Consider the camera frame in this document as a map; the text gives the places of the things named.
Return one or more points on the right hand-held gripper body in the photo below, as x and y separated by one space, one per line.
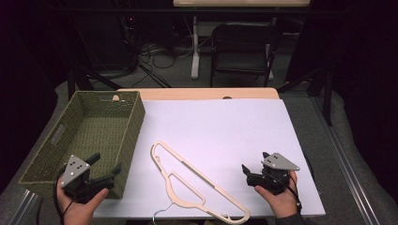
275 175

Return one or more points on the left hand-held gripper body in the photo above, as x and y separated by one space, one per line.
75 175

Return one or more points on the person's right hand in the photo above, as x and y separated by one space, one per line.
281 201

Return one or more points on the person's left hand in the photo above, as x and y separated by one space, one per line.
79 211

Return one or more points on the green woven basket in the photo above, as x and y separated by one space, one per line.
90 134

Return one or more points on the white board mat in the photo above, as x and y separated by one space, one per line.
225 131

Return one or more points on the beige clothes hanger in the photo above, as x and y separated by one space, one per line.
187 170

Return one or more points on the black metal stand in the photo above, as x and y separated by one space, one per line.
79 79
327 93

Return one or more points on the light wooden table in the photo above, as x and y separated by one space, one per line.
194 93

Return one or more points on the black folding chair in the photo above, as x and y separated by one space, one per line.
244 47

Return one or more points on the white desk leg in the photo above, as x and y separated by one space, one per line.
195 53

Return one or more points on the aluminium rail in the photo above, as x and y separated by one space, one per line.
344 156
23 207

